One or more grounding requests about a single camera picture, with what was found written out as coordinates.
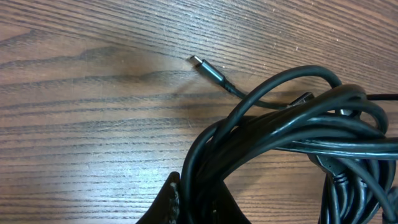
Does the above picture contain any black USB-A cable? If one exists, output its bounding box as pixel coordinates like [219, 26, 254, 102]
[178, 64, 398, 224]

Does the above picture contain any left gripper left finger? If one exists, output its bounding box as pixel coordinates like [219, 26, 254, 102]
[137, 172, 180, 224]

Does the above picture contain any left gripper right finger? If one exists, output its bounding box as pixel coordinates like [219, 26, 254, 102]
[213, 182, 251, 224]

